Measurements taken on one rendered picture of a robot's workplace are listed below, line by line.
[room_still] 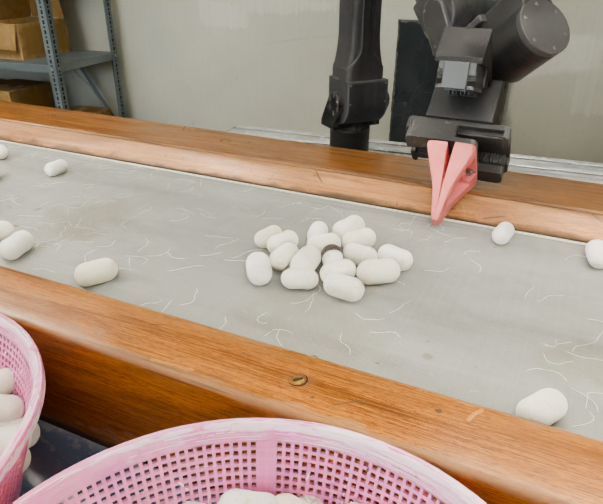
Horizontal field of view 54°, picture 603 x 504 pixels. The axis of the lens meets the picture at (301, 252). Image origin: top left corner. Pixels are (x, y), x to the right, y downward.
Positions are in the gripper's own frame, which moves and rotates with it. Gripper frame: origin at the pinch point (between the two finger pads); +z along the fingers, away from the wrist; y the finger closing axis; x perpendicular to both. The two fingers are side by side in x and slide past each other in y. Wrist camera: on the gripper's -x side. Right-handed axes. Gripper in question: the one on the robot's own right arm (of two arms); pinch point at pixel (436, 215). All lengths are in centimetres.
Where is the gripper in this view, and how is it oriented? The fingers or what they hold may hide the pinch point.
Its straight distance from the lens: 59.9
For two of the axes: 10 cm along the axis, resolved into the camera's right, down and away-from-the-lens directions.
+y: 9.0, 2.0, -3.9
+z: -3.3, 8.9, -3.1
